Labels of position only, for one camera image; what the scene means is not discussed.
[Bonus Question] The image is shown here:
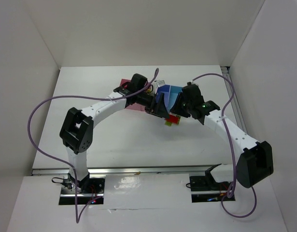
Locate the light blue container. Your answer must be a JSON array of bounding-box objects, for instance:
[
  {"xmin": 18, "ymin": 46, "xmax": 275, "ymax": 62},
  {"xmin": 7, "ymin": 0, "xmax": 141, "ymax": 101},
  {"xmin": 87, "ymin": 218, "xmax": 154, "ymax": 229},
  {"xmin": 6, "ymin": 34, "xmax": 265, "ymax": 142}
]
[{"xmin": 167, "ymin": 86, "xmax": 182, "ymax": 112}]

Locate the large red lego brick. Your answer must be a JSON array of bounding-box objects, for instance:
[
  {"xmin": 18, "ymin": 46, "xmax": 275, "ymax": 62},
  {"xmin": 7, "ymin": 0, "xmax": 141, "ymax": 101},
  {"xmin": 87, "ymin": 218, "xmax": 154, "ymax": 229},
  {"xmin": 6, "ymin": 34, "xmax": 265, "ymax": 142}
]
[{"xmin": 167, "ymin": 115, "xmax": 181, "ymax": 125}]

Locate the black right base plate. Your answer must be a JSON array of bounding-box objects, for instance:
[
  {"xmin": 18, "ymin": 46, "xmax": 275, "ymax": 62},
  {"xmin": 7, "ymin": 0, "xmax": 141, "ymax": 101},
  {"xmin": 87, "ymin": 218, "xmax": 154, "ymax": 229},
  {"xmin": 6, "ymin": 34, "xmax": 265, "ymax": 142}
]
[{"xmin": 185, "ymin": 176, "xmax": 230, "ymax": 203}]

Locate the aluminium front rail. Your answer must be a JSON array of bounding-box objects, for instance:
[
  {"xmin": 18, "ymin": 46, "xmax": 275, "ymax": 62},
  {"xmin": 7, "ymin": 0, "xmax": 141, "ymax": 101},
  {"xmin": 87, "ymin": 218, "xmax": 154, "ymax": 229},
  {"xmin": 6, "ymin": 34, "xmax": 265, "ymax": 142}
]
[{"xmin": 31, "ymin": 165, "xmax": 213, "ymax": 176}]

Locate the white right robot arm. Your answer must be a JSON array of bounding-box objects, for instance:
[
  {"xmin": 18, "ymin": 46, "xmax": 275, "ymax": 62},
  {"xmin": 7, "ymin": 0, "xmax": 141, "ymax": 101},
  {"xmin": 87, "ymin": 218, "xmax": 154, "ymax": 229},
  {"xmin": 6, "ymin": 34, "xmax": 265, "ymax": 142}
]
[{"xmin": 170, "ymin": 83, "xmax": 274, "ymax": 188}]

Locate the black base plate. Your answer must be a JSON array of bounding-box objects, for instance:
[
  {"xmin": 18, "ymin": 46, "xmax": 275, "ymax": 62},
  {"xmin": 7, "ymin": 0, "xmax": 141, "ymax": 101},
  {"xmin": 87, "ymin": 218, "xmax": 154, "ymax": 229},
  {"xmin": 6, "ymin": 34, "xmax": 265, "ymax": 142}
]
[
  {"xmin": 58, "ymin": 177, "xmax": 105, "ymax": 205},
  {"xmin": 185, "ymin": 176, "xmax": 230, "ymax": 203}
]

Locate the aluminium side rail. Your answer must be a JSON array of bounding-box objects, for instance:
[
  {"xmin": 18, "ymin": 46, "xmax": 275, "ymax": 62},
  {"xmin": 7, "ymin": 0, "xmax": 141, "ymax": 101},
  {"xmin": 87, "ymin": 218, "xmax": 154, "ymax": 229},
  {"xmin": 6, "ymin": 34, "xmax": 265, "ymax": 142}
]
[{"xmin": 220, "ymin": 65, "xmax": 257, "ymax": 167}]

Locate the dark blue container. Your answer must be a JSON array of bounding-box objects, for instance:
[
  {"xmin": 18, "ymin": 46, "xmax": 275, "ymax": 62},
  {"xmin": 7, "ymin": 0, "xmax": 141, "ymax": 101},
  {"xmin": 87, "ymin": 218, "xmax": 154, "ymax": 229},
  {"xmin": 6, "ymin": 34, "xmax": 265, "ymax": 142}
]
[{"xmin": 156, "ymin": 85, "xmax": 170, "ymax": 105}]

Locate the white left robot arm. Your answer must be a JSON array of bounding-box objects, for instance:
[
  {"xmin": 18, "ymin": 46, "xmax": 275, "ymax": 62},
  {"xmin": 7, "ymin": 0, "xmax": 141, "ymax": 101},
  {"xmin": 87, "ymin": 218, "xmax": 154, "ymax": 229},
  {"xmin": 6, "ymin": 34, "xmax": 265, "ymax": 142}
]
[{"xmin": 59, "ymin": 73, "xmax": 169, "ymax": 191}]

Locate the green lego plate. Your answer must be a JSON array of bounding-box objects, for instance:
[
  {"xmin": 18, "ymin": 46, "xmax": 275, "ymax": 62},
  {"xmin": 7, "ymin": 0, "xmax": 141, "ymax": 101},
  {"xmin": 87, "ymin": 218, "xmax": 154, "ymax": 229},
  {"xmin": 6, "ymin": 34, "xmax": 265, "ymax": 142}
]
[{"xmin": 165, "ymin": 118, "xmax": 179, "ymax": 126}]

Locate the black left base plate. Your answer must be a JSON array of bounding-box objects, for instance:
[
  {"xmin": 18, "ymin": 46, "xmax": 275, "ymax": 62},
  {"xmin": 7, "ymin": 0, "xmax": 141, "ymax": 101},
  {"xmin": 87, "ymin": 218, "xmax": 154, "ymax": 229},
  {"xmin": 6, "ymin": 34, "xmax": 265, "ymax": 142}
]
[{"xmin": 58, "ymin": 177, "xmax": 105, "ymax": 205}]

